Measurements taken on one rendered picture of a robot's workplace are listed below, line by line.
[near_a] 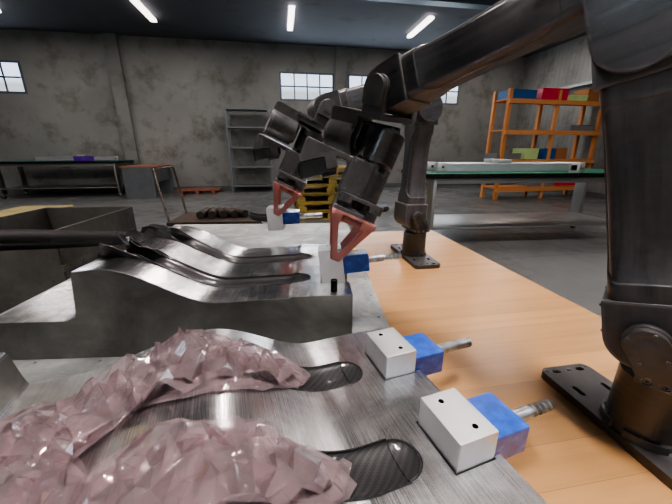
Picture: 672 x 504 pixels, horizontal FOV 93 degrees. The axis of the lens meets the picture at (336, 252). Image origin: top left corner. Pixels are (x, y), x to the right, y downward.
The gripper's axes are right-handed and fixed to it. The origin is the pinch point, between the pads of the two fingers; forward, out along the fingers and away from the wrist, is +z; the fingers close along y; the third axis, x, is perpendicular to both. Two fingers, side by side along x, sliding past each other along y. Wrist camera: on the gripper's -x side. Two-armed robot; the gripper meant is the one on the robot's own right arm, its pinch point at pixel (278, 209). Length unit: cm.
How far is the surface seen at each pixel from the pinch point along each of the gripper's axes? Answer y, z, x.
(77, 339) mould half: 36.3, 21.0, -16.9
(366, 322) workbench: 28.6, 5.1, 22.2
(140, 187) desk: -716, 254, -339
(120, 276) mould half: 36.2, 9.2, -14.1
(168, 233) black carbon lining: 20.0, 8.1, -15.4
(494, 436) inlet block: 59, -4, 23
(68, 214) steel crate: -199, 125, -163
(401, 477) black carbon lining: 60, 1, 18
